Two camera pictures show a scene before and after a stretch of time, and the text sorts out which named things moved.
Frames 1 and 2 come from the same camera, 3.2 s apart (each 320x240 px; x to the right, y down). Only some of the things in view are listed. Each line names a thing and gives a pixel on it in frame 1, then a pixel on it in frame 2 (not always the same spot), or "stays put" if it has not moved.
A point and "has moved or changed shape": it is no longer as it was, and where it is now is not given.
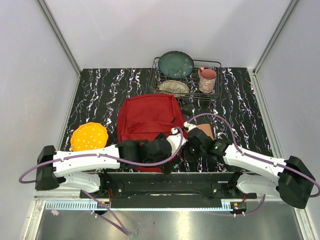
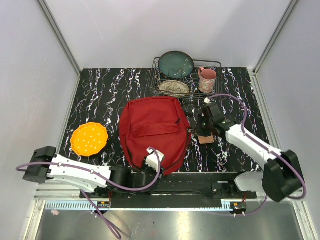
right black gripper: x=188 y=143 → x=199 y=131
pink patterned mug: x=207 y=79 stays put
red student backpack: x=144 y=117 has moved or changed shape
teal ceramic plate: x=176 y=64 stays put
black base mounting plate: x=172 y=185 stays put
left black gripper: x=168 y=168 → x=145 y=165
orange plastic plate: x=91 y=135 stays put
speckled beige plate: x=177 y=88 stays put
